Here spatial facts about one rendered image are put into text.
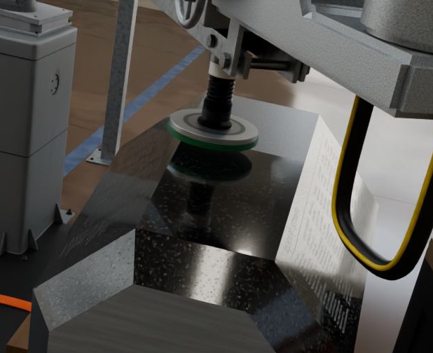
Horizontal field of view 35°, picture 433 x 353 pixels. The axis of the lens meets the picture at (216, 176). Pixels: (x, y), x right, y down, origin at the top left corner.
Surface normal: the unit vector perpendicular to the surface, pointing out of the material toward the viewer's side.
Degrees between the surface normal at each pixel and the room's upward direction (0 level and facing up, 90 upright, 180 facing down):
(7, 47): 90
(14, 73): 90
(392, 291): 0
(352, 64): 90
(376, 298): 0
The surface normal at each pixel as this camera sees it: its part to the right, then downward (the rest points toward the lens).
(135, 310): -0.17, 0.35
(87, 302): -0.55, -0.45
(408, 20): -0.59, 0.22
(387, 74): -0.92, -0.01
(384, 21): -0.80, 0.09
